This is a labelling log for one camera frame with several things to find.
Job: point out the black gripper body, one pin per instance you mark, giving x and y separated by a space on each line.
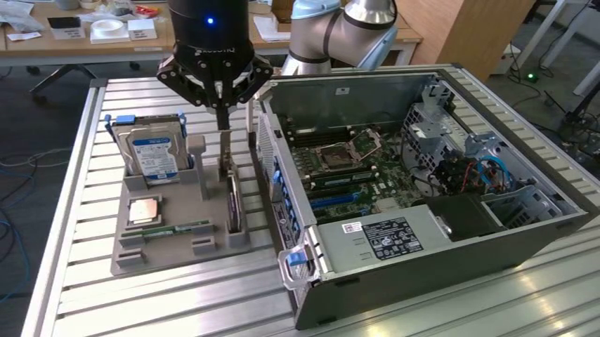
211 35

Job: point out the graphics card with metal bracket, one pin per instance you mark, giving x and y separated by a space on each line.
234 207

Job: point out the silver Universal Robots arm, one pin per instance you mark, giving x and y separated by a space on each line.
324 42

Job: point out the white papers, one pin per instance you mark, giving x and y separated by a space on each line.
274 31

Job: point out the plain white box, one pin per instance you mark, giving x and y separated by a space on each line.
141 27

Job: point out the small red item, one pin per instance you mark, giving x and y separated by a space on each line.
145 12

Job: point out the brown cardboard box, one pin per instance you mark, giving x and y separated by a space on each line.
281 10

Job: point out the white tape roll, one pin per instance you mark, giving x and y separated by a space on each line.
110 35

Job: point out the small case sticker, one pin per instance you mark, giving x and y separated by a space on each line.
342 91

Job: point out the hard disk in blue caddy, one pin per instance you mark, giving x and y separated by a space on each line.
153 151

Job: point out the wooden desk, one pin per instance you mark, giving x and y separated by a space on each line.
70 47

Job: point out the white box with black top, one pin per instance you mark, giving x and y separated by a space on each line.
66 33

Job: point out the CPU socket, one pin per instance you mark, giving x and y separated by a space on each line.
334 158

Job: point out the metal socket cover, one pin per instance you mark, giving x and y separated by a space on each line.
365 144

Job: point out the white card with red print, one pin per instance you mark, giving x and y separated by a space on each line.
23 36

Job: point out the RAM stick with white label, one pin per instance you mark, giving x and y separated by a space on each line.
342 178

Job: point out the clear plastic bag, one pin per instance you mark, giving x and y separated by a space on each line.
19 17

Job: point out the grey parts rack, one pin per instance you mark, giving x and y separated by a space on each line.
187 207

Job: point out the blue expansion slot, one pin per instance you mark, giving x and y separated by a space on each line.
333 200

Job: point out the silver CPU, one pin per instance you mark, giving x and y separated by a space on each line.
143 210

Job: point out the perforated silver drive cage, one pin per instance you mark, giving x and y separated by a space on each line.
431 133

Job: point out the green motherboard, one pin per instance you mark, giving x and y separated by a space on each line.
399 175

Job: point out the green RAM stick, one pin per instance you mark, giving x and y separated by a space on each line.
163 230

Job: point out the silver chipset heatsink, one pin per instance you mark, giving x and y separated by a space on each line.
386 205

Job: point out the wooden cabinet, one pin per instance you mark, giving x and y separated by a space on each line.
468 35

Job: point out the grey power supply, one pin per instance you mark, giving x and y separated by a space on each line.
337 249

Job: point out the white device with red button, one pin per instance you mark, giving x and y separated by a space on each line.
511 59

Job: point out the black rating label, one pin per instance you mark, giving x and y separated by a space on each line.
393 238

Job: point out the device with green light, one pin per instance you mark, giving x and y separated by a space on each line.
532 76

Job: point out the black fan shroud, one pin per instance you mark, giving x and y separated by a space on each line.
459 217

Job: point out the silver disk bay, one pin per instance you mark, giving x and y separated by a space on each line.
525 203

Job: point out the open grey PC case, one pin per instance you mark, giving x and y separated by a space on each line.
421 281

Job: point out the black stand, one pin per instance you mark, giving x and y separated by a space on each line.
579 112

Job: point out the white table frame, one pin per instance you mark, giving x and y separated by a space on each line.
567 31

